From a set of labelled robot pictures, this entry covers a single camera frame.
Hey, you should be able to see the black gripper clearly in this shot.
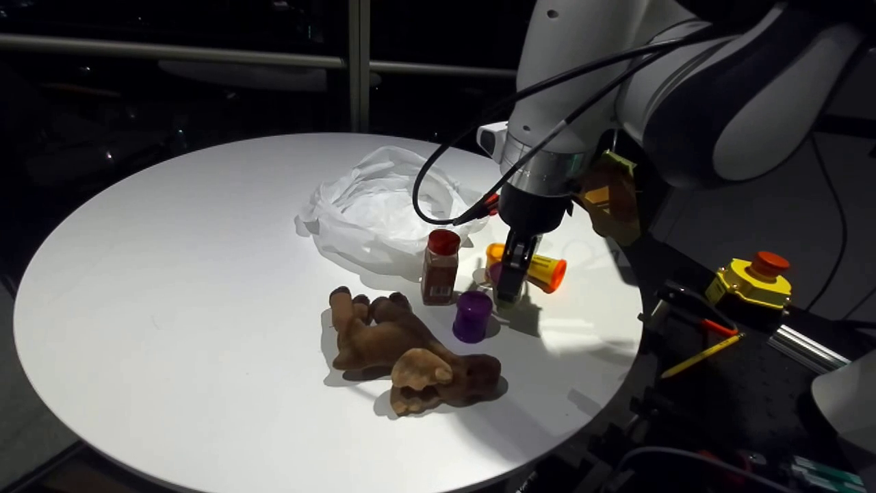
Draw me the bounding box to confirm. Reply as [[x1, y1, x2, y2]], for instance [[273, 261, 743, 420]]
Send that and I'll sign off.
[[492, 180, 574, 309]]

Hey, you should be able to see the yellow lid dough cup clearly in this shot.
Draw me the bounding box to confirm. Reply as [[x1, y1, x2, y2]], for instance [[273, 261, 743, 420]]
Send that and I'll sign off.
[[481, 242, 511, 285]]

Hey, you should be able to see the purple lid dough cup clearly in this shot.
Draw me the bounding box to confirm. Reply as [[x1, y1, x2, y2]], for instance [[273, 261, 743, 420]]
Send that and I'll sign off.
[[452, 287, 496, 345]]

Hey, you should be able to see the red lid spice jar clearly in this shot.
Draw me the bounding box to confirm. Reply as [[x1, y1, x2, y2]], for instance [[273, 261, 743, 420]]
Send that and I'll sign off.
[[422, 227, 466, 309]]

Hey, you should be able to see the brown plush toy animal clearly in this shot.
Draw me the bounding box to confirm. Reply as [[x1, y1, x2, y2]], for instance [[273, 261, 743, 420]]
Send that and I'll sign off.
[[326, 285, 507, 420]]

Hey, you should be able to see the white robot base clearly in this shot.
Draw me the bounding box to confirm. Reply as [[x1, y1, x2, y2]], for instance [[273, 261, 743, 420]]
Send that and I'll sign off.
[[810, 348, 876, 460]]

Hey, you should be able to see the white plastic bag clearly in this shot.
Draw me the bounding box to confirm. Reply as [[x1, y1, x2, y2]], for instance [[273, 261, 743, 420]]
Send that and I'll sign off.
[[292, 145, 504, 278]]

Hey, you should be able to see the yellow rod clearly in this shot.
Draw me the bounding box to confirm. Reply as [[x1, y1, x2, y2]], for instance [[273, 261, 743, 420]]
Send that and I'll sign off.
[[656, 331, 747, 384]]

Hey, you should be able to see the yellow emergency stop button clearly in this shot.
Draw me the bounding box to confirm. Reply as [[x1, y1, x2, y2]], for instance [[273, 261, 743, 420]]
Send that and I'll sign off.
[[706, 249, 796, 315]]

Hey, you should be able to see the aluminium profile bar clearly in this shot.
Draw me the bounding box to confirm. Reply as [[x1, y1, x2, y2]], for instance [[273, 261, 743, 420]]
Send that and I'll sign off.
[[766, 324, 856, 375]]

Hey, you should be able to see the black metal stand bar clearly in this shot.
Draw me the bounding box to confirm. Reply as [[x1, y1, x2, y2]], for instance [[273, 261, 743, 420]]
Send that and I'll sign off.
[[818, 108, 876, 143]]

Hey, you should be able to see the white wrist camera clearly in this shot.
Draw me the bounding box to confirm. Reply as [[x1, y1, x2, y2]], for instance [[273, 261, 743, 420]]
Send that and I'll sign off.
[[473, 117, 515, 159]]

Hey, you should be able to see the red clamp handle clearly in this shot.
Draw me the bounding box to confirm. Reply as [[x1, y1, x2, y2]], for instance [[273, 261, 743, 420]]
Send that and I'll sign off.
[[696, 313, 743, 345]]

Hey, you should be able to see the grey cable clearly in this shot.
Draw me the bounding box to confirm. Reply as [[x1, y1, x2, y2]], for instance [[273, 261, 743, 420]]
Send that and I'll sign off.
[[619, 445, 788, 493]]

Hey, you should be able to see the grey window post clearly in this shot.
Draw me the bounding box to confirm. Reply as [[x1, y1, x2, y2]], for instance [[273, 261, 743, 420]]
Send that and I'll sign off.
[[344, 0, 376, 138]]

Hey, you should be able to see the thin black camera cable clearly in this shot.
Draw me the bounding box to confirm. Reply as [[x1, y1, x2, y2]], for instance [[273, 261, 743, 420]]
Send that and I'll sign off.
[[804, 135, 853, 315]]

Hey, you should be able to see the grey window rail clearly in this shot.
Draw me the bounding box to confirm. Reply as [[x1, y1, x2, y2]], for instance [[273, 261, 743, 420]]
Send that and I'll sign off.
[[0, 34, 519, 89]]

